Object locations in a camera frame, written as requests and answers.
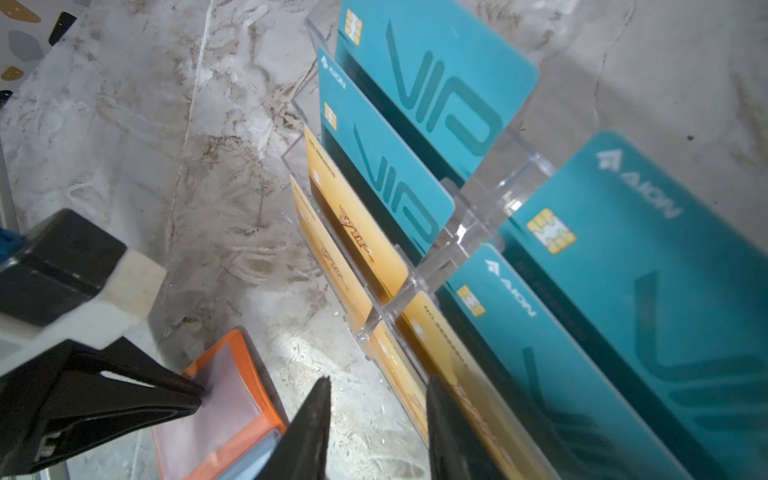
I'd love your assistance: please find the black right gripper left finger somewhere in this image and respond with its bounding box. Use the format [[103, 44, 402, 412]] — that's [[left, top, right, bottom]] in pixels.
[[255, 376, 331, 480]]

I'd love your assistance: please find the clear acrylic card stand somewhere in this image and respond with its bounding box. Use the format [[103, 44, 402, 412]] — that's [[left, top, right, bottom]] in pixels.
[[281, 11, 559, 480]]

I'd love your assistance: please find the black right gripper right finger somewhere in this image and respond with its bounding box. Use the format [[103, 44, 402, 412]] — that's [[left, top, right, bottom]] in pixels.
[[426, 376, 506, 480]]

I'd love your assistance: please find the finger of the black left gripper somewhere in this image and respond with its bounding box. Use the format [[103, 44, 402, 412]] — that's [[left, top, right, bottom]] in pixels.
[[1, 338, 204, 476]]

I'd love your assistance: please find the orange card holder wallet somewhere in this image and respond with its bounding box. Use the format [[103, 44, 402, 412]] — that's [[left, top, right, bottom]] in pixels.
[[152, 329, 286, 480]]

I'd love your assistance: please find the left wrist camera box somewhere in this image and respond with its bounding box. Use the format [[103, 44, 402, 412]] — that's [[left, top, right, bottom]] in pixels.
[[0, 208, 168, 376]]

